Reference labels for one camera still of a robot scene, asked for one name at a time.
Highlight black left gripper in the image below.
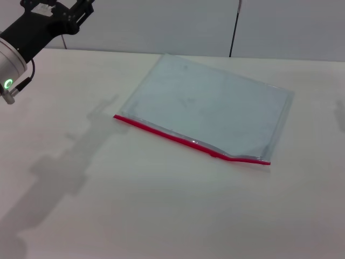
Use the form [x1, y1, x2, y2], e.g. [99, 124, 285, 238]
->
[0, 0, 95, 65]

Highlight transparent document bag red zipper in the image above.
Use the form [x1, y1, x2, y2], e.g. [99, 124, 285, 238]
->
[112, 53, 295, 166]

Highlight black pole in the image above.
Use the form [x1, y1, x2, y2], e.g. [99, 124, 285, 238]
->
[229, 0, 243, 58]

